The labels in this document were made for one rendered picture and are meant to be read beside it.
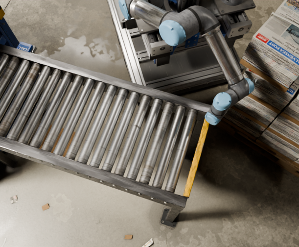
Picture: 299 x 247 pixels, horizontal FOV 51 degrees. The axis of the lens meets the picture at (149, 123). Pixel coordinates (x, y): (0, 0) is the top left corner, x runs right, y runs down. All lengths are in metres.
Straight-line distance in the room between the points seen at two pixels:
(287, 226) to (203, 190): 0.62
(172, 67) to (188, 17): 1.09
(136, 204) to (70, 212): 0.47
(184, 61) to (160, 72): 0.21
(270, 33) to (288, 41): 0.09
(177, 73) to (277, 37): 0.99
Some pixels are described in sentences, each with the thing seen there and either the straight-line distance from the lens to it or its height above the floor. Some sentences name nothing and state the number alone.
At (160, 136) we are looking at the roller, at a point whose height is 0.80.
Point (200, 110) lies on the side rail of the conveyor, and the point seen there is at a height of 0.80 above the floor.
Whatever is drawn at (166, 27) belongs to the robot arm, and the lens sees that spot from 1.40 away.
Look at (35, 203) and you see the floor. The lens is 2.46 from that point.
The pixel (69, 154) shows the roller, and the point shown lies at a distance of 1.62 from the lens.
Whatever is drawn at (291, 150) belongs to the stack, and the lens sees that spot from 2.30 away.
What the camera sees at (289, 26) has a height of 1.06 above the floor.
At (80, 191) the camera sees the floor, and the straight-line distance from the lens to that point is 2.39.
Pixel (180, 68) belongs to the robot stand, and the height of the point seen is 0.21.
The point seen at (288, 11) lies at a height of 1.06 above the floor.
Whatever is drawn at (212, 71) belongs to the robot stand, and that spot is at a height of 0.23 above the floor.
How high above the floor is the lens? 2.30
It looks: 68 degrees down
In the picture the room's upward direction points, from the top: straight up
